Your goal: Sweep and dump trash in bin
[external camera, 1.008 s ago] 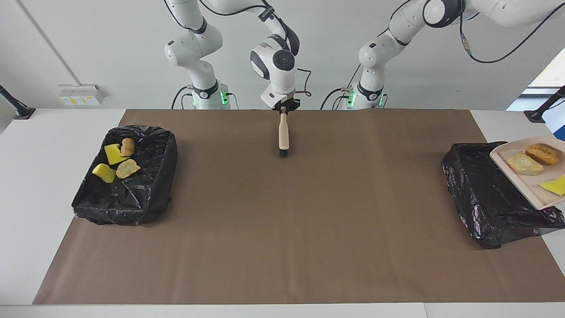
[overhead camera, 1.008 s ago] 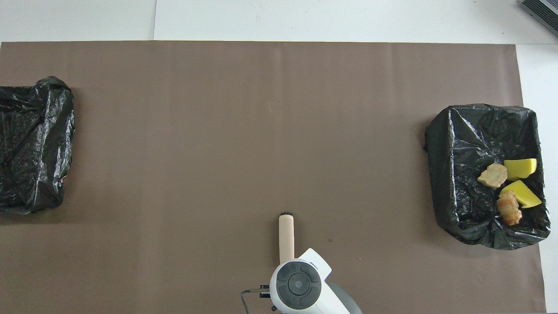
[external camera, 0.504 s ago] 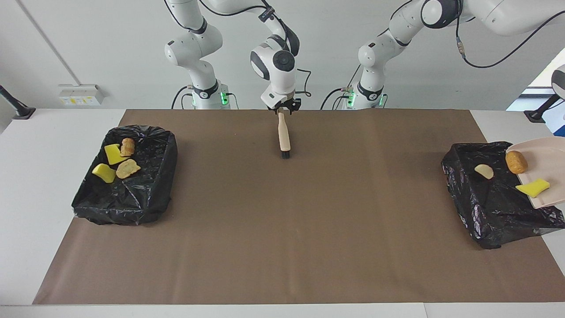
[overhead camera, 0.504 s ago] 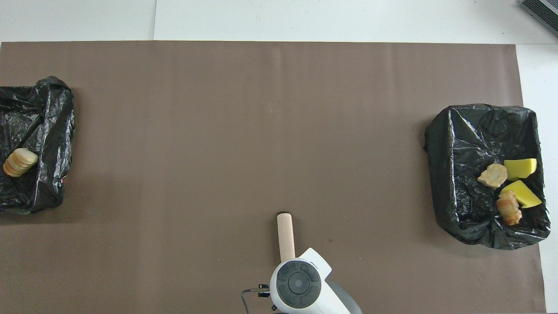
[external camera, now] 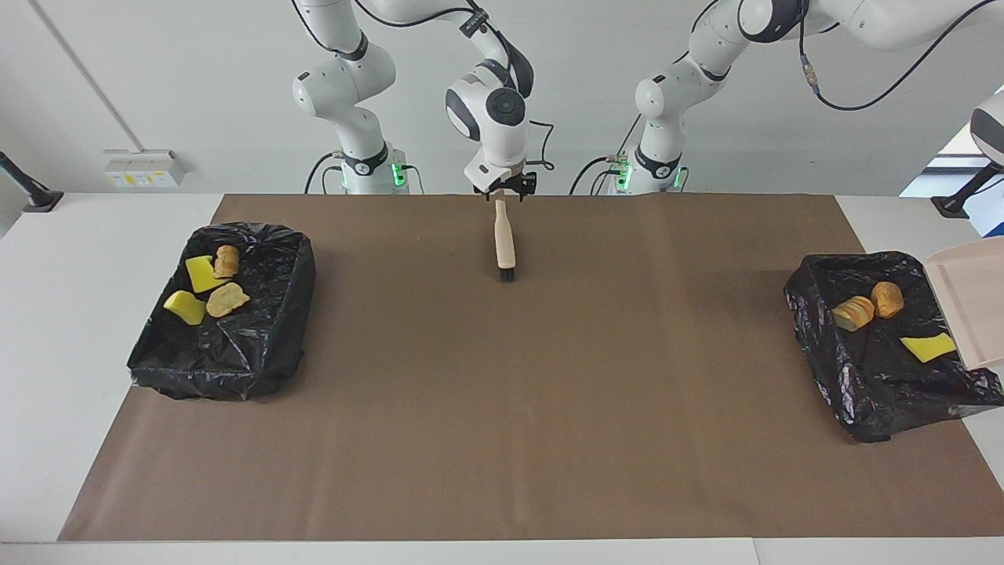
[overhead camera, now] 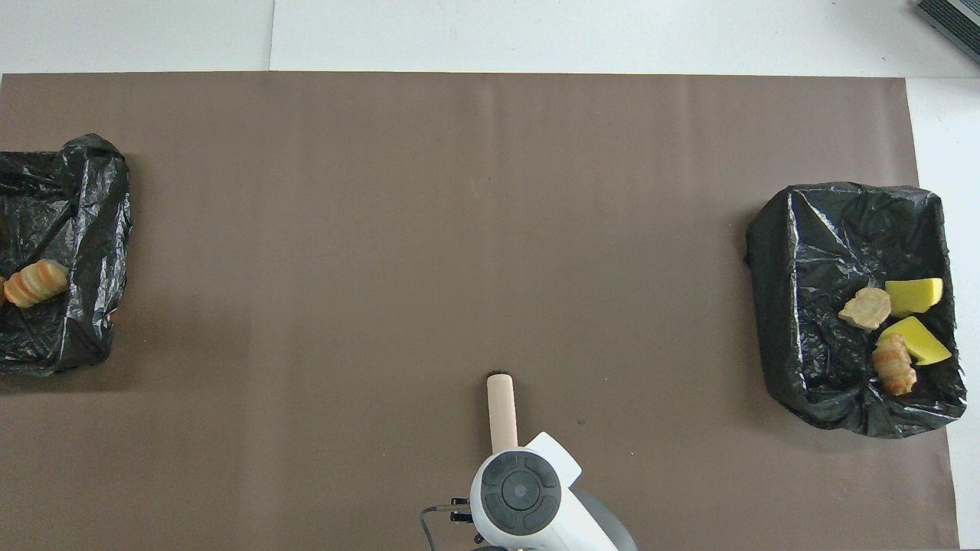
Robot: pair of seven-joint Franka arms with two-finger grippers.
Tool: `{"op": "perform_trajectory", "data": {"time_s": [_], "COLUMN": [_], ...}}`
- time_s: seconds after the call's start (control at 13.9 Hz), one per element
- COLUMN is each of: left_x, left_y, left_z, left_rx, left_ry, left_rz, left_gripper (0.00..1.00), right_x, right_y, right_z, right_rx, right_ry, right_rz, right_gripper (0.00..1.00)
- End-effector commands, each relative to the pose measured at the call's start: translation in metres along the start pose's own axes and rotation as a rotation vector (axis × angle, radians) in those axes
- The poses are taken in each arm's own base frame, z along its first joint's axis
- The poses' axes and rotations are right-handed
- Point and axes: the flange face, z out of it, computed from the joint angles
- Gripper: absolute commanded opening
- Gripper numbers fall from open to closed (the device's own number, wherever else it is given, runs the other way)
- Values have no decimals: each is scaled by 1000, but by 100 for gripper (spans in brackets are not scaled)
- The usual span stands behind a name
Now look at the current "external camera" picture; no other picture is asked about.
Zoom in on beige brush black bristles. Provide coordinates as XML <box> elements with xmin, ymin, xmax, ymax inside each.
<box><xmin>493</xmin><ymin>199</ymin><xmax>517</xmax><ymax>282</ymax></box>

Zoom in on pale yellow piece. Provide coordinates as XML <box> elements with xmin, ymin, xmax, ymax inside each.
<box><xmin>206</xmin><ymin>282</ymin><xmax>252</xmax><ymax>319</ymax></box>

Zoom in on notched yellow sponge piece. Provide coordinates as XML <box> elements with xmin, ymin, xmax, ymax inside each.
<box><xmin>184</xmin><ymin>255</ymin><xmax>228</xmax><ymax>293</ymax></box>

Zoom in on lumpy yellow sponge piece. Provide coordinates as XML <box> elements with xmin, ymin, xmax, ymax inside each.
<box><xmin>162</xmin><ymin>290</ymin><xmax>207</xmax><ymax>326</ymax></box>

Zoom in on grey-yellow sponge chunk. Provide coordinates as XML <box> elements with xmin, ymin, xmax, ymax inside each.
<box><xmin>831</xmin><ymin>296</ymin><xmax>875</xmax><ymax>332</ymax></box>

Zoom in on brown bread chunk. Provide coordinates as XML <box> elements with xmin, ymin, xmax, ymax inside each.
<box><xmin>871</xmin><ymin>281</ymin><xmax>904</xmax><ymax>319</ymax></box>

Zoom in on yellow sponge wedge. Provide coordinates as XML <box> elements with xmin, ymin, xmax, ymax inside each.
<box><xmin>900</xmin><ymin>332</ymin><xmax>958</xmax><ymax>364</ymax></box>

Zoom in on pink plastic dustpan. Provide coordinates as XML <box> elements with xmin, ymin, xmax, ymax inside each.
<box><xmin>923</xmin><ymin>235</ymin><xmax>1004</xmax><ymax>370</ymax></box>

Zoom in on bin with black bag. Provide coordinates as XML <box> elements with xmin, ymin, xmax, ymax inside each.
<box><xmin>784</xmin><ymin>251</ymin><xmax>1004</xmax><ymax>443</ymax></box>
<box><xmin>127</xmin><ymin>222</ymin><xmax>317</xmax><ymax>402</ymax></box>

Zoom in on brown paper table mat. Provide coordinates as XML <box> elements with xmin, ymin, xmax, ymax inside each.
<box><xmin>57</xmin><ymin>194</ymin><xmax>1004</xmax><ymax>542</ymax></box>

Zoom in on bright window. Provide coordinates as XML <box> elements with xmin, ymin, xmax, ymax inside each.
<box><xmin>900</xmin><ymin>85</ymin><xmax>1004</xmax><ymax>260</ymax></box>

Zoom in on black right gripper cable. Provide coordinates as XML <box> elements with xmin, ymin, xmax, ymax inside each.
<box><xmin>353</xmin><ymin>0</ymin><xmax>556</xmax><ymax>172</ymax></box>

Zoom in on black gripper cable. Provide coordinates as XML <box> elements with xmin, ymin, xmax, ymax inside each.
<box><xmin>798</xmin><ymin>0</ymin><xmax>997</xmax><ymax>111</ymax></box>
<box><xmin>353</xmin><ymin>0</ymin><xmax>556</xmax><ymax>172</ymax></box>

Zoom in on black left base cable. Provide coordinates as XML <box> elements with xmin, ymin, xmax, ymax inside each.
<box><xmin>570</xmin><ymin>118</ymin><xmax>646</xmax><ymax>195</ymax></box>

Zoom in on black base cable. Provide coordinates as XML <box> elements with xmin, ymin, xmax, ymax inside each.
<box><xmin>304</xmin><ymin>151</ymin><xmax>346</xmax><ymax>195</ymax></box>
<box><xmin>570</xmin><ymin>118</ymin><xmax>646</xmax><ymax>195</ymax></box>

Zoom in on black right base cable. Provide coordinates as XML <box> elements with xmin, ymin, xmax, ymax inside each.
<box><xmin>304</xmin><ymin>151</ymin><xmax>346</xmax><ymax>195</ymax></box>

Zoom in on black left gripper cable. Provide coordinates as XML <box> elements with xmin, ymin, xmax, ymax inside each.
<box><xmin>798</xmin><ymin>0</ymin><xmax>997</xmax><ymax>111</ymax></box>

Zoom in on white wall socket box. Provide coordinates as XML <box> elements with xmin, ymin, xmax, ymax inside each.
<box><xmin>103</xmin><ymin>149</ymin><xmax>187</xmax><ymax>189</ymax></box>

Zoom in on grey wall conduit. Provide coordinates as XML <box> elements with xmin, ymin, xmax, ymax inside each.
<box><xmin>31</xmin><ymin>0</ymin><xmax>147</xmax><ymax>152</ymax></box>

